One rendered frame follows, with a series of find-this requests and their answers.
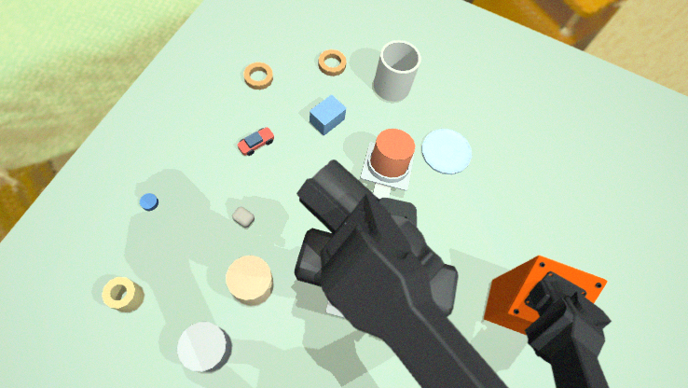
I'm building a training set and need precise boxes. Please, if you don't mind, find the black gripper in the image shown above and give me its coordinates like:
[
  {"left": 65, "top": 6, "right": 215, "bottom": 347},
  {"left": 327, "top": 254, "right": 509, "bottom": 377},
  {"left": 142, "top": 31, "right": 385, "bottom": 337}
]
[{"left": 295, "top": 228, "right": 459, "bottom": 317}]

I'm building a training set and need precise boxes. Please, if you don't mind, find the grey open cup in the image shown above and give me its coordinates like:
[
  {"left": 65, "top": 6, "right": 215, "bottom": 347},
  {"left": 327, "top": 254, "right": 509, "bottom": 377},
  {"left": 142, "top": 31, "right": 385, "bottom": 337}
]
[{"left": 374, "top": 41, "right": 421, "bottom": 102}]

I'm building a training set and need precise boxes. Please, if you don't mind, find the pale blue round dish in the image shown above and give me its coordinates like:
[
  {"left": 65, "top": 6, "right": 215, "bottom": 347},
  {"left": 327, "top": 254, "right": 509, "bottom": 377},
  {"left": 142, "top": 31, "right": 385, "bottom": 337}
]
[{"left": 422, "top": 129, "right": 472, "bottom": 174}]

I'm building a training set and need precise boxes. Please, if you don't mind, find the light blue block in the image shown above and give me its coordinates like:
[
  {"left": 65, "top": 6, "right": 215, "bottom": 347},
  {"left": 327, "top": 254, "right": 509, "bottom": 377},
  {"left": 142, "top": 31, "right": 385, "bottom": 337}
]
[{"left": 310, "top": 94, "right": 347, "bottom": 135}]

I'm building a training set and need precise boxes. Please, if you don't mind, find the small white rounded block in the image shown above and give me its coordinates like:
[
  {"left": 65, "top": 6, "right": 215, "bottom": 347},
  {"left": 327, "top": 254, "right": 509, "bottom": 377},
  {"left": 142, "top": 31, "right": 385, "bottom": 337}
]
[{"left": 232, "top": 207, "right": 255, "bottom": 228}]

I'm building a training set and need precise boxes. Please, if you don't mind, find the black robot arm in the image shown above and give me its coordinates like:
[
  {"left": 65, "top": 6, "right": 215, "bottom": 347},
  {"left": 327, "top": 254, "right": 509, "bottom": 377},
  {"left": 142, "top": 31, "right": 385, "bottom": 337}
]
[{"left": 296, "top": 159, "right": 612, "bottom": 388}]

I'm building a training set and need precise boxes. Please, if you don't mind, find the blue cylinder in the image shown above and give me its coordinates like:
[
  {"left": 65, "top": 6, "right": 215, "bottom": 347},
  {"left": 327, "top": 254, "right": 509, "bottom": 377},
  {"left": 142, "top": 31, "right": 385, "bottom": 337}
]
[{"left": 139, "top": 193, "right": 158, "bottom": 211}]

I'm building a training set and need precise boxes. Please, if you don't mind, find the orange-brown cup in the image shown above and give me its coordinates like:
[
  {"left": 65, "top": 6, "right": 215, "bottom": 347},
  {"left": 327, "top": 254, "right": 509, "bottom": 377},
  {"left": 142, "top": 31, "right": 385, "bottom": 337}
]
[{"left": 370, "top": 129, "right": 416, "bottom": 178}]

